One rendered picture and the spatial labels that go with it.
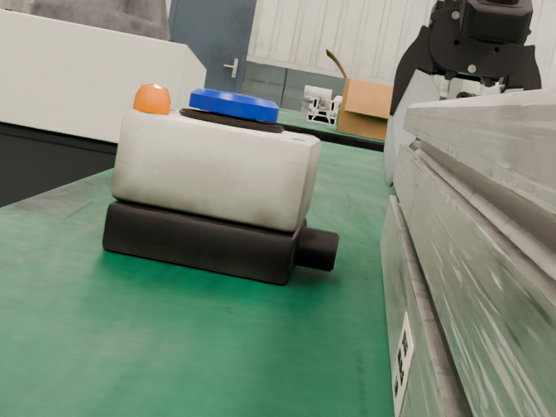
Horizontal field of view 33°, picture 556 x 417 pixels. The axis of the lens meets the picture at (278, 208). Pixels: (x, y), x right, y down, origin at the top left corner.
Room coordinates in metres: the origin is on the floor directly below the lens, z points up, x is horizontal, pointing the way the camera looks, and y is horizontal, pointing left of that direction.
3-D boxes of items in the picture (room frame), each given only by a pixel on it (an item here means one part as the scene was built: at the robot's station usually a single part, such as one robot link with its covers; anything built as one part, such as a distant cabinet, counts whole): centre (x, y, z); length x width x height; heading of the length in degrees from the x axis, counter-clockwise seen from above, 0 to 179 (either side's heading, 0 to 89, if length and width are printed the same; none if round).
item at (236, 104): (0.42, 0.03, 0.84); 0.04 x 0.04 x 0.02
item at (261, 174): (0.42, 0.02, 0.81); 0.10 x 0.08 x 0.06; 86
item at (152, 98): (0.40, 0.06, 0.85); 0.01 x 0.01 x 0.01
